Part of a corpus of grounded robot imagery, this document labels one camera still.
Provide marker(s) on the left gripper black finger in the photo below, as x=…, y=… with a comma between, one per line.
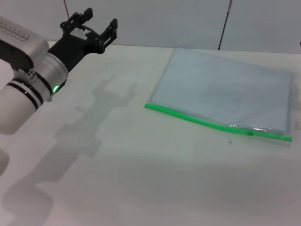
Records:
x=109, y=31
x=78, y=17

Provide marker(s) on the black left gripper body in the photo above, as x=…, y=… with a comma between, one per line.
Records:
x=70, y=47

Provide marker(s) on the clear document bag green zip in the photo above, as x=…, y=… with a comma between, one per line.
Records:
x=211, y=82

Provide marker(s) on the green zipper slider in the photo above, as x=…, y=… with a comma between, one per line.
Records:
x=250, y=134

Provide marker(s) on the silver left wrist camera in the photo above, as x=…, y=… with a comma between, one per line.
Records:
x=18, y=35

